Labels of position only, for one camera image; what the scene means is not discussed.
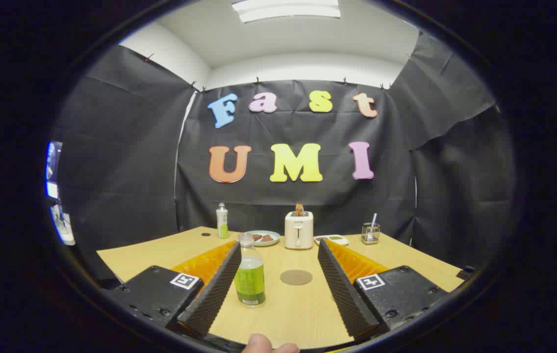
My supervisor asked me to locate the wire mesh holder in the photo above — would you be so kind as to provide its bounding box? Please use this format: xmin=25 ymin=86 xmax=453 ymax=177
xmin=361 ymin=223 xmax=381 ymax=245

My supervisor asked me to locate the pale green plate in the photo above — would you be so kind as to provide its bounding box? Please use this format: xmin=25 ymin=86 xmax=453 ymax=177
xmin=245 ymin=230 xmax=281 ymax=247

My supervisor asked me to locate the wooden table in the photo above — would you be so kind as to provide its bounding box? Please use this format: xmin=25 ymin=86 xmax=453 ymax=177
xmin=96 ymin=226 xmax=465 ymax=350

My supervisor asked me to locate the white toaster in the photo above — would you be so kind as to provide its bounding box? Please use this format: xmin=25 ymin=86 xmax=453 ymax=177
xmin=284 ymin=211 xmax=314 ymax=250

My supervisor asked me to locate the white divided snack tray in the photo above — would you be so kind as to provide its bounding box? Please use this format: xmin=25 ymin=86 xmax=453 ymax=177
xmin=314 ymin=235 xmax=350 ymax=246

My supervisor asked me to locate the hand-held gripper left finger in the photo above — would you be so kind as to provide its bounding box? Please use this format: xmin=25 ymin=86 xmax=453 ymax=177
xmin=104 ymin=240 xmax=243 ymax=339

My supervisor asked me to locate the green label juice bottle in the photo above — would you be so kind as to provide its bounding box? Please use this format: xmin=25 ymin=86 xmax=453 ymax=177
xmin=233 ymin=233 xmax=267 ymax=308

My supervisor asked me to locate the round brown coaster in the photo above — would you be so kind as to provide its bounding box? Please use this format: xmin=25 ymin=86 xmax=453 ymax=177
xmin=280 ymin=269 xmax=313 ymax=286

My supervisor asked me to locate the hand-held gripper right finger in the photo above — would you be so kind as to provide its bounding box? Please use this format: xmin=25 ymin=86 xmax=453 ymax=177
xmin=318 ymin=239 xmax=451 ymax=343

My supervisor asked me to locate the small white green bottle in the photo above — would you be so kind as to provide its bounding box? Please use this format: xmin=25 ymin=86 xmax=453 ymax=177
xmin=216 ymin=202 xmax=229 ymax=240

